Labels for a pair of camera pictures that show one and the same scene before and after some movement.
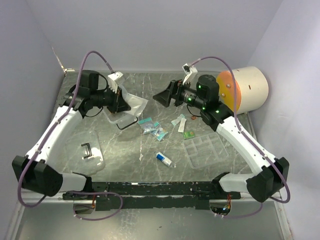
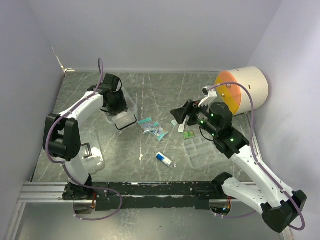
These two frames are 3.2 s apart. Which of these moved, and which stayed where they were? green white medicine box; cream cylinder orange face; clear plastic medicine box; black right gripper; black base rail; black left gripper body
Moved: black right gripper; clear plastic medicine box
Stayed: green white medicine box; cream cylinder orange face; black left gripper body; black base rail
